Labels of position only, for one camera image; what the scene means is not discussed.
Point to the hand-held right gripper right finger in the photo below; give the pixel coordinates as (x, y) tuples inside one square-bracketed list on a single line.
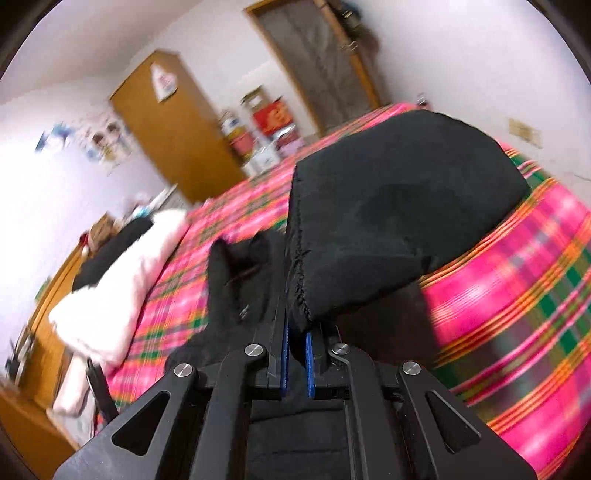
[(310, 367)]

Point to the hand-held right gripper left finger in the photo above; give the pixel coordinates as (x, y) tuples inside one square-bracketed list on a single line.
[(285, 362)]

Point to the black quilted jacket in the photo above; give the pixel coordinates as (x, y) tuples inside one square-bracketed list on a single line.
[(392, 207)]

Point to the hanging clothes on door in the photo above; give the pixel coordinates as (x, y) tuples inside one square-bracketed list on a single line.
[(360, 27)]

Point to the pale pink duvet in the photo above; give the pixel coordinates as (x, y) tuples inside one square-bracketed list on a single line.
[(120, 286)]

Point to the black cloth on duvet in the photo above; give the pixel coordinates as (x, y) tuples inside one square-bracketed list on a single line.
[(111, 254)]

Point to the pink plaid bed sheet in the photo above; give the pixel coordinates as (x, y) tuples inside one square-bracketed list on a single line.
[(508, 300)]

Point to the pink bucket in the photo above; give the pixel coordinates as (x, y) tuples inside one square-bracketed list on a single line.
[(240, 141)]

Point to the red cloth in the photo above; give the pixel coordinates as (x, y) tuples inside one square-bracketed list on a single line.
[(83, 239)]

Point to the wooden headboard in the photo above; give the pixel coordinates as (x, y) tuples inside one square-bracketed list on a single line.
[(46, 323)]

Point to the red gift box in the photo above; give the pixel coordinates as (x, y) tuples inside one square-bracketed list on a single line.
[(272, 117)]

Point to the wooden wardrobe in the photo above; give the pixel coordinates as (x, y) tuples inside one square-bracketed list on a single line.
[(171, 134)]

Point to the cardboard box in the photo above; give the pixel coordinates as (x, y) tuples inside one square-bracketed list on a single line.
[(256, 99)]

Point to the wooden bedside table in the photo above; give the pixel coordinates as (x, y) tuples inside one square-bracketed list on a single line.
[(27, 429)]

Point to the wooden framed door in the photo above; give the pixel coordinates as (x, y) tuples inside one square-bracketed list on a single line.
[(318, 69)]

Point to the white paper sticker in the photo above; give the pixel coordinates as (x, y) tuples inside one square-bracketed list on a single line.
[(162, 83)]

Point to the wall posters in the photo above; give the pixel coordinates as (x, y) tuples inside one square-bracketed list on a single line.
[(104, 136)]

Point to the wall socket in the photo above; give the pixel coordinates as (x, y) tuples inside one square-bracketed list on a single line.
[(524, 131)]

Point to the blue wall poster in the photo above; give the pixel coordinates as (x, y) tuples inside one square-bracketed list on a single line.
[(55, 136)]

